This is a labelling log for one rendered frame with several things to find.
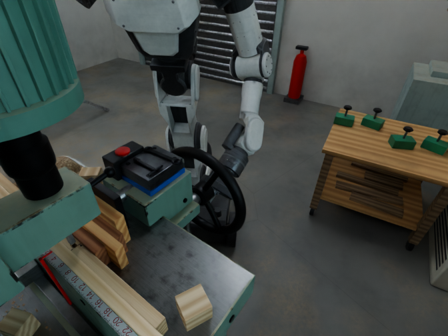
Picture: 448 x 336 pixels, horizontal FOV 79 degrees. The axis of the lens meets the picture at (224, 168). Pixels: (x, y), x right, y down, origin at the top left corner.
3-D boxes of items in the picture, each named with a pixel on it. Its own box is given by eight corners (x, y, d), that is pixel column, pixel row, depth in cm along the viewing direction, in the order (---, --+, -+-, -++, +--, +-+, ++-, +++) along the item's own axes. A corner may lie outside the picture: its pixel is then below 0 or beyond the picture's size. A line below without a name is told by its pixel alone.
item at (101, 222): (128, 251, 52) (123, 233, 48) (121, 257, 51) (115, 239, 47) (79, 211, 59) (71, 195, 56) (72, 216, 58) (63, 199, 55)
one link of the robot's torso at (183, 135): (175, 134, 149) (157, 53, 112) (207, 136, 148) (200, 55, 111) (168, 155, 140) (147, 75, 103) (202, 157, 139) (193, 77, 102)
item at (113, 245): (129, 263, 50) (123, 244, 46) (121, 270, 48) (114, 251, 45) (56, 203, 61) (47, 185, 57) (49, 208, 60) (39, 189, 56)
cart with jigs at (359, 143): (413, 196, 196) (463, 115, 157) (415, 257, 156) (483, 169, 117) (321, 169, 220) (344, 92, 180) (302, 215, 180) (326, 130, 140)
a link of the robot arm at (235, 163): (230, 201, 95) (247, 173, 98) (233, 197, 86) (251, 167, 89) (199, 183, 96) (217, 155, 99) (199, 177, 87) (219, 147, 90)
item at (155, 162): (185, 172, 61) (183, 151, 57) (147, 200, 54) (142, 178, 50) (145, 151, 67) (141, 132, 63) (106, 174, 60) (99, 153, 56)
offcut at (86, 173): (102, 188, 65) (97, 175, 62) (83, 189, 65) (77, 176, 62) (105, 179, 68) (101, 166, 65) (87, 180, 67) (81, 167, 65)
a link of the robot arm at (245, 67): (239, 115, 102) (245, 63, 102) (265, 115, 97) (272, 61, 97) (225, 108, 92) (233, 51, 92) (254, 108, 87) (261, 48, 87)
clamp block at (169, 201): (195, 201, 66) (193, 172, 61) (153, 237, 58) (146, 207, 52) (153, 177, 73) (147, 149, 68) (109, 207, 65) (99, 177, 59)
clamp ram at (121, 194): (153, 211, 59) (146, 179, 53) (124, 233, 54) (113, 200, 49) (125, 193, 63) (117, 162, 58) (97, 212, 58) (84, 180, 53)
